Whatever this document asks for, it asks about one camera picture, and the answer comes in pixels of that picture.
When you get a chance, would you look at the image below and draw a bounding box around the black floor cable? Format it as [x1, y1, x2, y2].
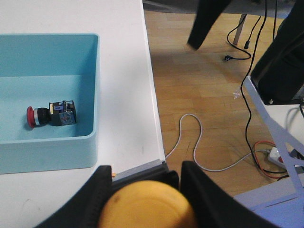
[227, 0, 304, 180]

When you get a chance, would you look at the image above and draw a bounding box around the grey floor cable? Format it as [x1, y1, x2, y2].
[164, 114, 271, 172]

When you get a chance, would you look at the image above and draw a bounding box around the white power strip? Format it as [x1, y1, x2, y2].
[268, 147, 285, 168]

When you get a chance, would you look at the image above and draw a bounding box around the black chair leg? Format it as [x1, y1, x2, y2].
[187, 0, 231, 50]

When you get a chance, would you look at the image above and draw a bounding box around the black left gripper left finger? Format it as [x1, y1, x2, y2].
[37, 165, 112, 228]

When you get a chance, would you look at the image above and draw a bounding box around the wooden table leg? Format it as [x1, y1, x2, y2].
[233, 14, 247, 45]

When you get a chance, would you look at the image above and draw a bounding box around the red floor wire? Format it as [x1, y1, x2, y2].
[251, 141, 289, 178]

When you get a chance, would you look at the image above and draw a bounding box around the red push button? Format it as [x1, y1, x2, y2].
[26, 100, 76, 128]

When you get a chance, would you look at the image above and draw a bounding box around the yellow push button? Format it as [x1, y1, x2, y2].
[97, 180, 198, 228]

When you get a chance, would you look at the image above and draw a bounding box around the light blue plastic box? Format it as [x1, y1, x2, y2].
[0, 34, 100, 174]

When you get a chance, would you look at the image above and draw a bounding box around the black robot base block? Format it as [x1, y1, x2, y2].
[250, 0, 304, 105]

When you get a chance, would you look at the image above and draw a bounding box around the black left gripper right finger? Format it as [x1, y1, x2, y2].
[180, 161, 268, 228]

